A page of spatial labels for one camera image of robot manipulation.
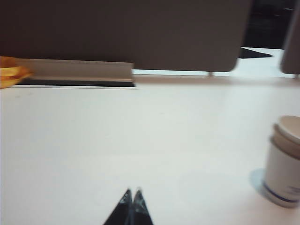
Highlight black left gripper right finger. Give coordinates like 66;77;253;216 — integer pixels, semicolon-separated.
133;187;154;225

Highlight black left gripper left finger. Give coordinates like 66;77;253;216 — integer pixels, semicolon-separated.
102;188;132;225

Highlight white blue-print paper cup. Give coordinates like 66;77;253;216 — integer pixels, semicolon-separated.
272;115;300;156
264;135;300;209

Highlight yellow crumpled cloth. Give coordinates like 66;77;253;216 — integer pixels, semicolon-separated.
0;56;33;89

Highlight black office desk partition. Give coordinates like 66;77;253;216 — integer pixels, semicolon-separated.
243;0;292;50

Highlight beige cable tray lid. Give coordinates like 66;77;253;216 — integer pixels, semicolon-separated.
16;58;135;83

